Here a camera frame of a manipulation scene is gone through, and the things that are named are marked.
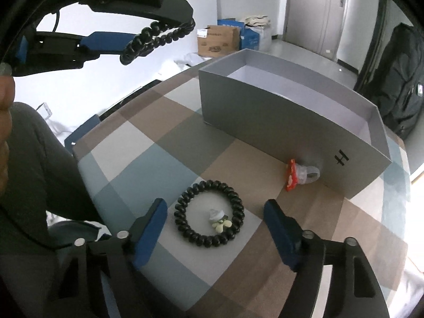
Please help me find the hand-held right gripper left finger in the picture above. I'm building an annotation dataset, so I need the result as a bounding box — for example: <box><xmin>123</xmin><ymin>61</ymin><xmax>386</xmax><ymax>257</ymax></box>
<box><xmin>50</xmin><ymin>198</ymin><xmax>168</xmax><ymax>318</ymax></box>

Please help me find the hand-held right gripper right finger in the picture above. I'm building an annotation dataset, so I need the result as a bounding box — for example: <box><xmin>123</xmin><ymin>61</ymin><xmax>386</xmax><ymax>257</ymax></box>
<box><xmin>264</xmin><ymin>199</ymin><xmax>392</xmax><ymax>318</ymax></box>

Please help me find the black spiral hair tie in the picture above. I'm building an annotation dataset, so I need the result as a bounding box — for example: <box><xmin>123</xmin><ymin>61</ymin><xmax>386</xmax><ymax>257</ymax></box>
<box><xmin>120</xmin><ymin>19</ymin><xmax>197</xmax><ymax>66</ymax></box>
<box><xmin>174</xmin><ymin>179</ymin><xmax>246</xmax><ymax>248</ymax></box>

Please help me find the clear ring with red charm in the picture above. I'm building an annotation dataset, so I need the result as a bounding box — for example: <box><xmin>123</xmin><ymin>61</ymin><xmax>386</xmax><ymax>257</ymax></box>
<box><xmin>285</xmin><ymin>158</ymin><xmax>321</xmax><ymax>192</ymax></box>

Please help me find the grey cardboard box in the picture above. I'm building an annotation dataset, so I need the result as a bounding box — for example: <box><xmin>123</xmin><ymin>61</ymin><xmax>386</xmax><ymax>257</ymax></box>
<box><xmin>198</xmin><ymin>48</ymin><xmax>393</xmax><ymax>199</ymax></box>

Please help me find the person's left hand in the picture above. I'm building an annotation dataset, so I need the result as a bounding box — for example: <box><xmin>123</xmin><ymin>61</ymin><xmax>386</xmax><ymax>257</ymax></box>
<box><xmin>0</xmin><ymin>63</ymin><xmax>16</xmax><ymax>200</ymax></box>

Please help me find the clear acrylic holder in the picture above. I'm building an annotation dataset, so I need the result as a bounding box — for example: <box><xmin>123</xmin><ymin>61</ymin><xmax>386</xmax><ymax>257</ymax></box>
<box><xmin>35</xmin><ymin>103</ymin><xmax>54</xmax><ymax>120</ymax></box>

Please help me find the checkered tablecloth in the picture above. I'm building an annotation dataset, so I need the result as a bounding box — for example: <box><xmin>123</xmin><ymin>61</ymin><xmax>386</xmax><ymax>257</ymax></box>
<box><xmin>71</xmin><ymin>48</ymin><xmax>412</xmax><ymax>318</ymax></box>

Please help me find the grey plastic bag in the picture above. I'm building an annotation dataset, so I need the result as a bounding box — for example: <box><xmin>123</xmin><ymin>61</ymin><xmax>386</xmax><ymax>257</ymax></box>
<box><xmin>175</xmin><ymin>52</ymin><xmax>213</xmax><ymax>69</ymax></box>

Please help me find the brown cardboard box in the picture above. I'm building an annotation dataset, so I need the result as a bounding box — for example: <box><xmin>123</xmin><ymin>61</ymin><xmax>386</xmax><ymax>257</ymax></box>
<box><xmin>197</xmin><ymin>25</ymin><xmax>241</xmax><ymax>57</ymax></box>

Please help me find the blue paper bag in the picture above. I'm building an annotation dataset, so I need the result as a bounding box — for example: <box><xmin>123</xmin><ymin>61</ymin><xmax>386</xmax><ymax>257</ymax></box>
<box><xmin>218</xmin><ymin>19</ymin><xmax>261</xmax><ymax>50</ymax></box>

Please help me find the canvas tote bag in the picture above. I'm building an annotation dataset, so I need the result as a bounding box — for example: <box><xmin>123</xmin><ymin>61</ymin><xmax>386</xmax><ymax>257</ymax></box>
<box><xmin>243</xmin><ymin>15</ymin><xmax>271</xmax><ymax>29</ymax></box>

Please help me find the clear plastic bag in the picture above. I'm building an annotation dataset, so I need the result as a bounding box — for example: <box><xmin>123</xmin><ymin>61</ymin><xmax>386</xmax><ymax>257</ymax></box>
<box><xmin>258</xmin><ymin>25</ymin><xmax>273</xmax><ymax>52</ymax></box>

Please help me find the person's dark grey clothing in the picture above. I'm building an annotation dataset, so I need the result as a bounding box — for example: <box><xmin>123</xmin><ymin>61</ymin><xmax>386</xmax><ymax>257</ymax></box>
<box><xmin>0</xmin><ymin>102</ymin><xmax>107</xmax><ymax>318</ymax></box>

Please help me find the grey door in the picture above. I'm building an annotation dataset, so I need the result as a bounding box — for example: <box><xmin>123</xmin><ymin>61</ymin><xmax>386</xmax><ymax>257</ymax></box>
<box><xmin>285</xmin><ymin>0</ymin><xmax>350</xmax><ymax>62</ymax></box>

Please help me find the black backpack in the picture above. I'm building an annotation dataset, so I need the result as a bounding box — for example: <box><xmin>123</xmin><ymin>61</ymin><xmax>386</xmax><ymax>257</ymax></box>
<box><xmin>373</xmin><ymin>23</ymin><xmax>424</xmax><ymax>140</ymax></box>

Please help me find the green flower ring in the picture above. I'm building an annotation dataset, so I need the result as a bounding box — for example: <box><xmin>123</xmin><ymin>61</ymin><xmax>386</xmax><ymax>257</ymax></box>
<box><xmin>207</xmin><ymin>208</ymin><xmax>231</xmax><ymax>233</ymax></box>

